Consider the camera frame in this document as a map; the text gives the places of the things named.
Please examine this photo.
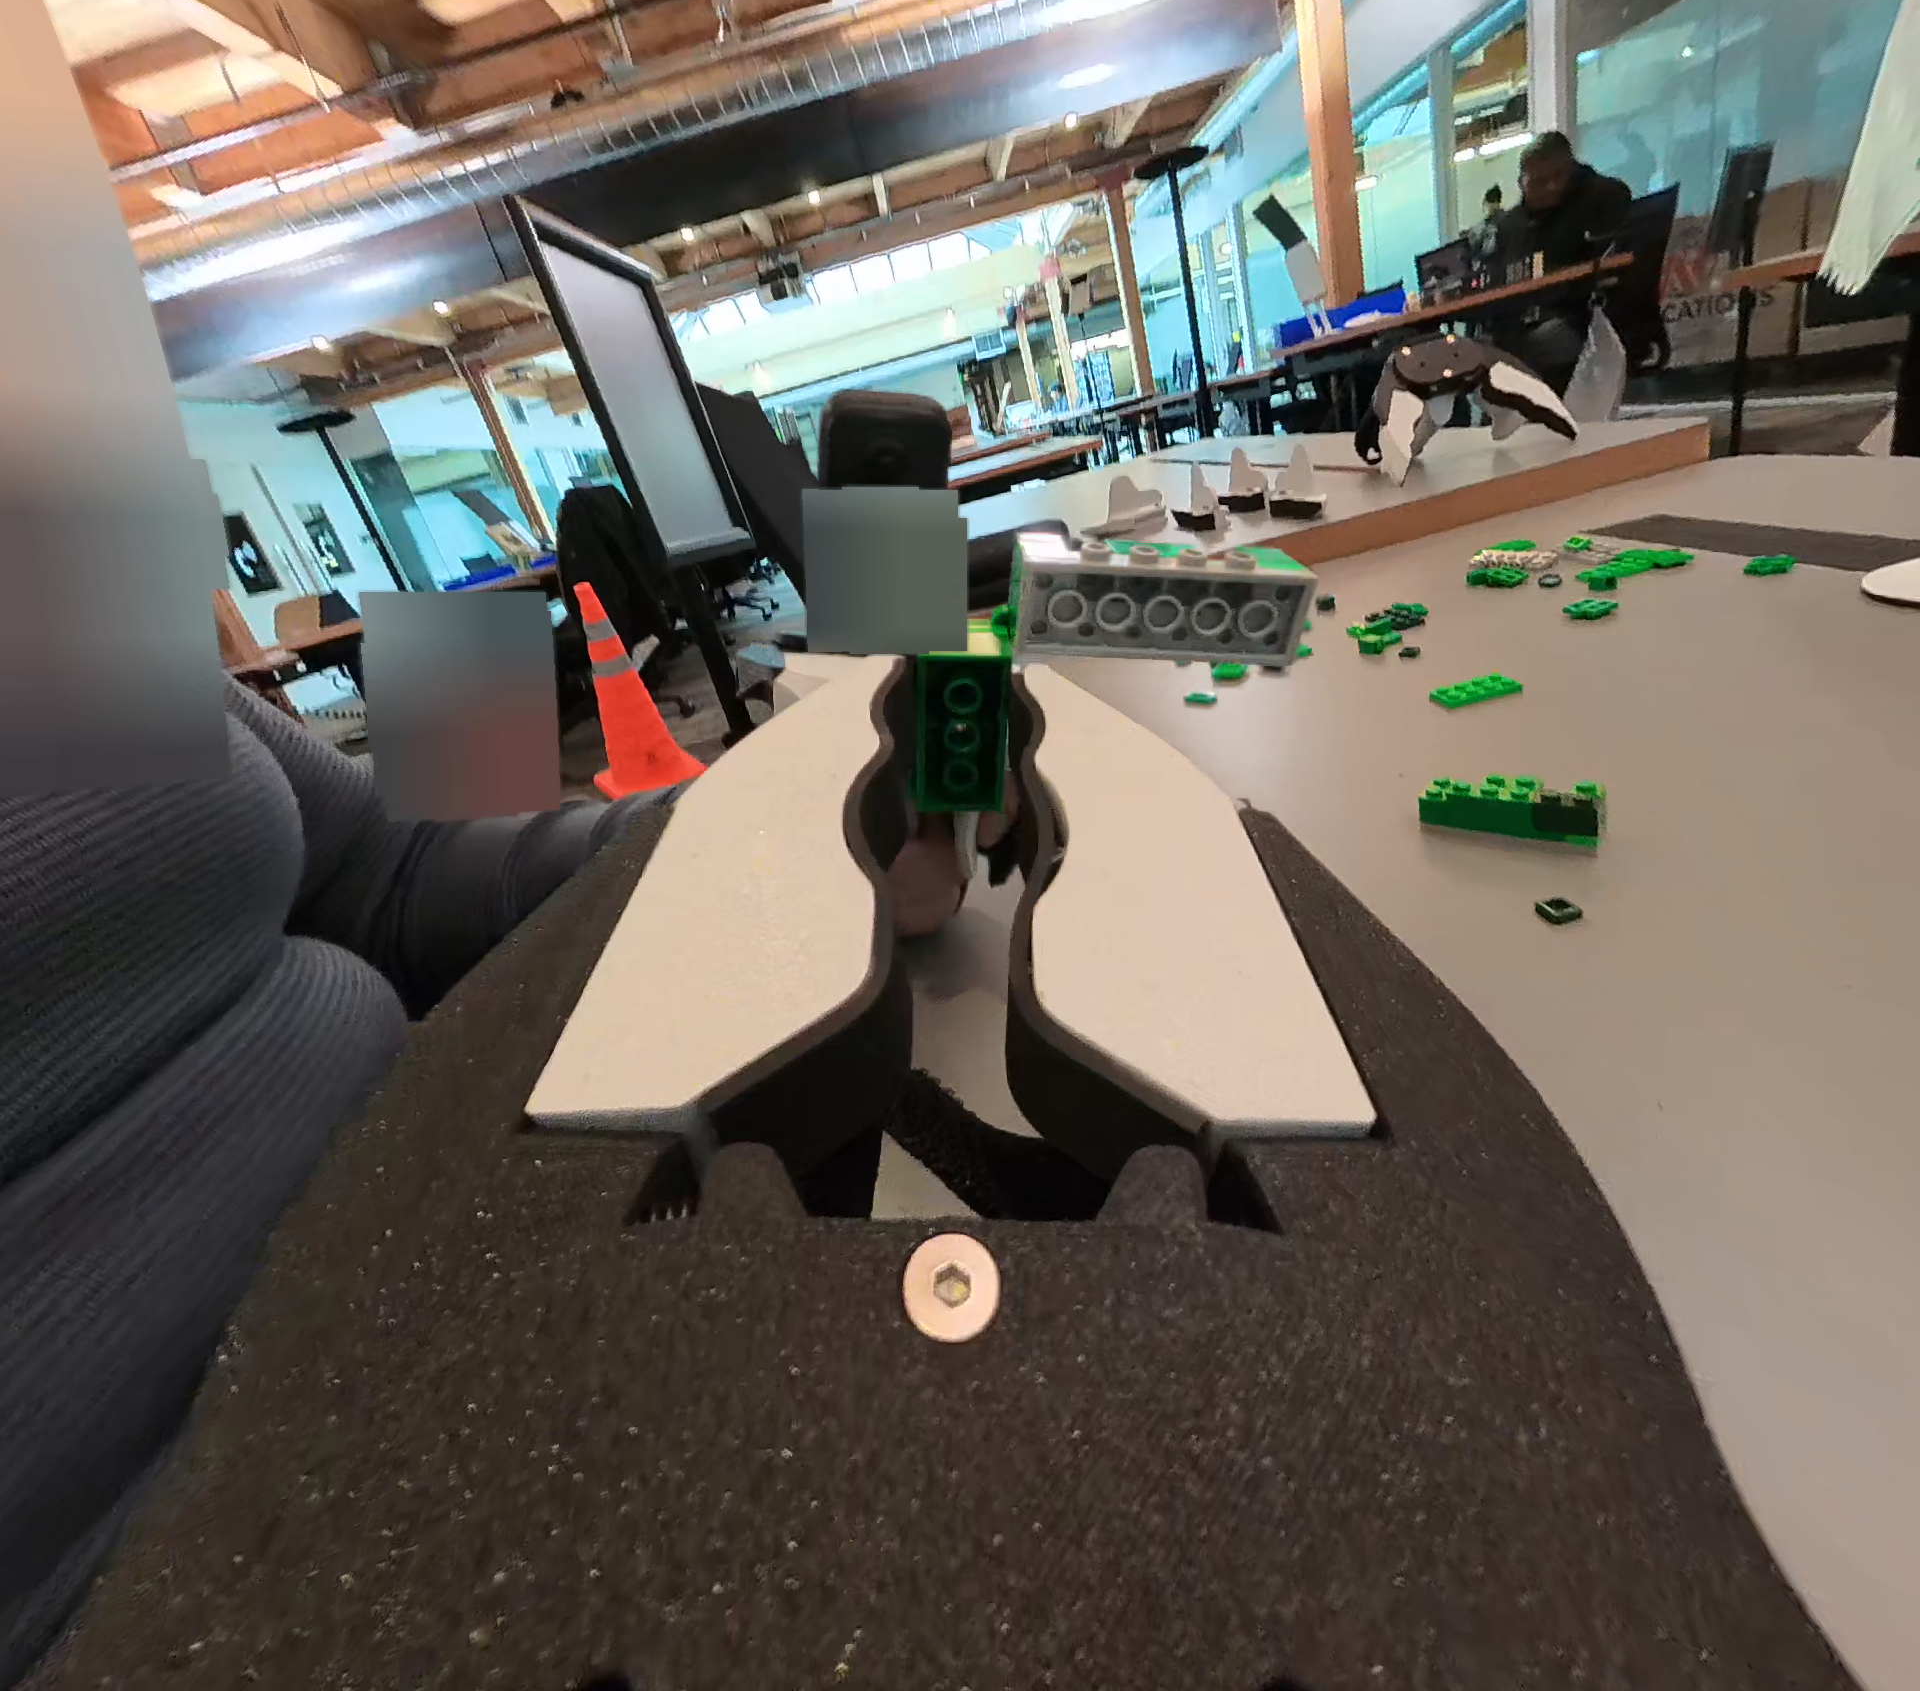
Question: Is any person's left hand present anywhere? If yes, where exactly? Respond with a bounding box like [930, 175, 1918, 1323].
[897, 815, 977, 942]

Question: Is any green toy brick stack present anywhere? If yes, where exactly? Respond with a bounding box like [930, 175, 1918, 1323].
[912, 649, 1012, 815]

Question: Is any black slanted display back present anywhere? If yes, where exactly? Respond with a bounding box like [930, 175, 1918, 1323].
[694, 383, 827, 614]

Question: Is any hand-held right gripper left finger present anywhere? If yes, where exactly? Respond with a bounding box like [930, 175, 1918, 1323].
[523, 654, 917, 1185]

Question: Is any office chair with dark jacket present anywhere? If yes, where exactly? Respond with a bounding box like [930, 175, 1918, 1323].
[554, 484, 675, 734]

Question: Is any black desk mat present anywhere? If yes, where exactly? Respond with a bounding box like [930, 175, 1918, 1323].
[1591, 512, 1920, 575]

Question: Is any green and black brick wall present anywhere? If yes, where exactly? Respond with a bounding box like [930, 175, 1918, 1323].
[1416, 774, 1605, 852]

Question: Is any black framed display screen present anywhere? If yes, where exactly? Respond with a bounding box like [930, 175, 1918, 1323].
[503, 196, 758, 734]

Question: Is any grey and green brick plate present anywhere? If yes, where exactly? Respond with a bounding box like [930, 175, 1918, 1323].
[1003, 528, 1322, 673]

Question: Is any silver ventilation duct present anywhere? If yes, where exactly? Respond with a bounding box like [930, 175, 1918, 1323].
[112, 0, 1426, 255]

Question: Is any blue storage bin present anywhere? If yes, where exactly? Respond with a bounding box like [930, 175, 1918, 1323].
[1273, 284, 1411, 350]

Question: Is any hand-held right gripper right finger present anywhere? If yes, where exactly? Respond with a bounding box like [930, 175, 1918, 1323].
[1007, 668, 1381, 1185]

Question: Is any black and white claw device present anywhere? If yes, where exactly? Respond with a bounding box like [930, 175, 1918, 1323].
[1354, 340, 1581, 486]

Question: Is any black floor lamp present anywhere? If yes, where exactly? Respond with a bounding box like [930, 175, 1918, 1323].
[275, 408, 391, 614]

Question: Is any orange traffic cone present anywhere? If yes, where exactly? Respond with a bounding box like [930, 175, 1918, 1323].
[569, 582, 706, 799]

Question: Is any person's left forearm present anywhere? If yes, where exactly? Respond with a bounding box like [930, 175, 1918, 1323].
[283, 732, 706, 1019]

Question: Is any wooden work table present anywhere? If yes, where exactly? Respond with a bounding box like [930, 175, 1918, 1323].
[1273, 255, 1636, 372]

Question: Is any person's grey sweater torso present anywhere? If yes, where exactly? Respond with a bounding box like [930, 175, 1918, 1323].
[0, 671, 415, 1678]

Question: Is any scatter of small green bricks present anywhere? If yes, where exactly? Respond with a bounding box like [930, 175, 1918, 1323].
[1185, 528, 1801, 690]

